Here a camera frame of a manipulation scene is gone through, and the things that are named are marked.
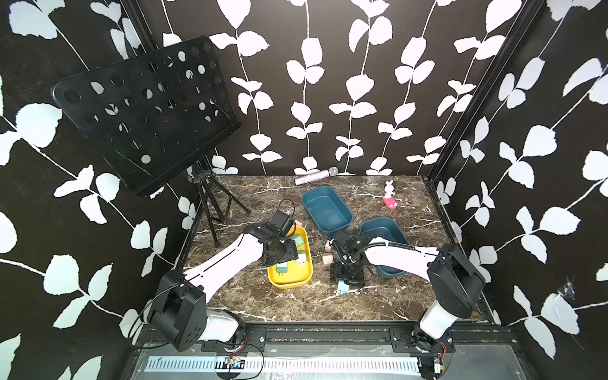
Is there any teal storage box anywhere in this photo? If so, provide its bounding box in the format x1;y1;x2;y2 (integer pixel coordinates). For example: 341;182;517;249
302;186;353;239
359;217;409;280

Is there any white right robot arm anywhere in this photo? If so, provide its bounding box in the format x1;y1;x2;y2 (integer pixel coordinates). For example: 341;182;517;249
330;231;486;346

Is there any black front mounting rail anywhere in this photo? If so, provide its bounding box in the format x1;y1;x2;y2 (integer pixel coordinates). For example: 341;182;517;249
137;322;519;355

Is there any yellow storage box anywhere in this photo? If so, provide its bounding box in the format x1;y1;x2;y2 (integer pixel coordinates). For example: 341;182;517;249
267;226;314;289

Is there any white perforated cable tray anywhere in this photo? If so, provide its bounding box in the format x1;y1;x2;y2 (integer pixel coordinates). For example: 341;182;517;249
143;356;420;376

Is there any teal storage box right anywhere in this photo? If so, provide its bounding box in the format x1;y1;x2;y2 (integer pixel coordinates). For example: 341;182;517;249
359;217;409;280

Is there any black tripod stand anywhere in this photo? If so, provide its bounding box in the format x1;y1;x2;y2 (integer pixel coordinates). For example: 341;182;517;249
191;161;251;248

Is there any black perforated music stand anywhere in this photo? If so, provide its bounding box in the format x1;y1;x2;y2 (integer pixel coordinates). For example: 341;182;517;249
52;36;242;197

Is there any pink glitter microphone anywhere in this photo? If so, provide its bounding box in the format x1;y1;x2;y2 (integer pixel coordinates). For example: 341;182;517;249
294;166;339;186

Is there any white rabbit pink figurine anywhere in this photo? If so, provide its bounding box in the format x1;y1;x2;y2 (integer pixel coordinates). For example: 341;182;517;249
383;180;397;210

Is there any blue plug bottom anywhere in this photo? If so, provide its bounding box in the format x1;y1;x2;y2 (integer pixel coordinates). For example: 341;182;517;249
337;280;350;295

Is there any teal storage box rear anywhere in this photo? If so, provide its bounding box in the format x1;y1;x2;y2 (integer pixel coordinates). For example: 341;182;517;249
302;186;353;239

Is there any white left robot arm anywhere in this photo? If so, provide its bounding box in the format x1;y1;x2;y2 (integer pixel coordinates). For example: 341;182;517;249
143;210;298;352

